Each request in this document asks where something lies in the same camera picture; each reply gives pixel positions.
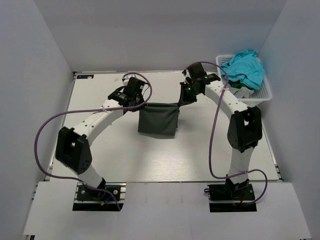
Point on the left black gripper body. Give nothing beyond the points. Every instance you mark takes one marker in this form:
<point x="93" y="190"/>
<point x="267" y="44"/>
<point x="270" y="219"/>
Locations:
<point x="136" y="101"/>

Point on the white grey garment in basket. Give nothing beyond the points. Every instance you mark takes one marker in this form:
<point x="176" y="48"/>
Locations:
<point x="242" y="93"/>

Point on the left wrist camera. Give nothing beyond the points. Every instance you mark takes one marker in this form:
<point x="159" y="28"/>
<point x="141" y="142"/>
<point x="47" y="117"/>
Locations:
<point x="133" y="86"/>

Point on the dark grey t shirt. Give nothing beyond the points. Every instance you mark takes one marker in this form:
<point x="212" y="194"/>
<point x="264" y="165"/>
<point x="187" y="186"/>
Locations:
<point x="159" y="119"/>

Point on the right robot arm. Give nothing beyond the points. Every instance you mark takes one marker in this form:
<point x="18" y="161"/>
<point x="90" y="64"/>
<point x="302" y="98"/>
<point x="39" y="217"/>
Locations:
<point x="245" y="122"/>

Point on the dark label sticker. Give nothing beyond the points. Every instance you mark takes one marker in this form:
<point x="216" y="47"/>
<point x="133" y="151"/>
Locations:
<point x="85" y="76"/>

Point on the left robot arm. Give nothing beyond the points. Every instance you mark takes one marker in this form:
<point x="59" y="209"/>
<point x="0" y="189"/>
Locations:
<point x="73" y="148"/>

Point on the turquoise t shirt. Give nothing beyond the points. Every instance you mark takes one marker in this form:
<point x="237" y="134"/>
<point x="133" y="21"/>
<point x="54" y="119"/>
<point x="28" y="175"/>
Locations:
<point x="245" y="68"/>

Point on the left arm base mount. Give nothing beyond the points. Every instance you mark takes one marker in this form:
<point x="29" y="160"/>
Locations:
<point x="87" y="200"/>

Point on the green garment in basket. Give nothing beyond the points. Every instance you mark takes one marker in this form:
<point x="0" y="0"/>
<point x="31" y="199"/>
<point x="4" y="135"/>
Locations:
<point x="237" y="85"/>

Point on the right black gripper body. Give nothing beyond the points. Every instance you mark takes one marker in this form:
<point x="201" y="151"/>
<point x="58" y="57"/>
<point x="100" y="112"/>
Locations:
<point x="184" y="94"/>

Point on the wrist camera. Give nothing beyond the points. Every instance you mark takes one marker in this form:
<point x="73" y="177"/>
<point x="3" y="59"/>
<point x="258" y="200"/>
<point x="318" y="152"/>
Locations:
<point x="133" y="86"/>
<point x="196" y="71"/>

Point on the white plastic basket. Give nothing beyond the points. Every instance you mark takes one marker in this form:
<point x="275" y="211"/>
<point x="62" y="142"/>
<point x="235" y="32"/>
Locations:
<point x="262" y="95"/>

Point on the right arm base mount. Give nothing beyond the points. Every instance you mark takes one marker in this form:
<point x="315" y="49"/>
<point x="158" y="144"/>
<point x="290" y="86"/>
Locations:
<point x="222" y="201"/>

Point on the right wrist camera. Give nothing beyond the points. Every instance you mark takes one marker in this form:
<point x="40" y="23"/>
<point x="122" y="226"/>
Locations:
<point x="196" y="71"/>

